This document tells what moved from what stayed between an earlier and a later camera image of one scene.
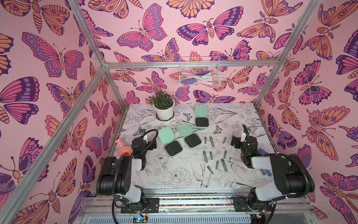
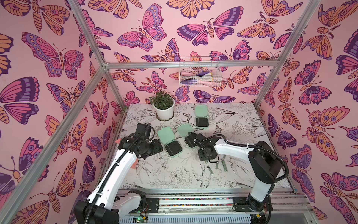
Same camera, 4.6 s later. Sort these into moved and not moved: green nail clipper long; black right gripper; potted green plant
Moved: black right gripper
Not moved: potted green plant; green nail clipper long
